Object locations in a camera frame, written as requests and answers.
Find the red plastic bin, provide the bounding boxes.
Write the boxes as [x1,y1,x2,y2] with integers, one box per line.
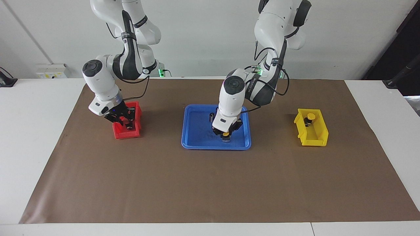
[113,101,142,140]

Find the black background panel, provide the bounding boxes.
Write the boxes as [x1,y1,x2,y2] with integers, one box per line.
[362,0,420,96]

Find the yellow plastic bin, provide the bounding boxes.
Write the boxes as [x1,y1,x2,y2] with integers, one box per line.
[294,108,329,147]

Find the black clamp base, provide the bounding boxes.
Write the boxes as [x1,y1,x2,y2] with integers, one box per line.
[0,67,17,88]

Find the white power socket box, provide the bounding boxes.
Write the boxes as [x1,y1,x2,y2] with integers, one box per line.
[35,64,68,79]

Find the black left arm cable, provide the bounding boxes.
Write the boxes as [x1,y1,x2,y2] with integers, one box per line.
[241,38,290,113]

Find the brown table mat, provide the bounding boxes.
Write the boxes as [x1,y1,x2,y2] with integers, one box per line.
[19,78,420,224]

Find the black tripod stand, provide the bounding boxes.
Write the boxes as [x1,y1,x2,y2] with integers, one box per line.
[382,54,420,89]

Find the blue plastic tray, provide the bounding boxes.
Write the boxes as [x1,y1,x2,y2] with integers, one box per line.
[181,104,252,150]

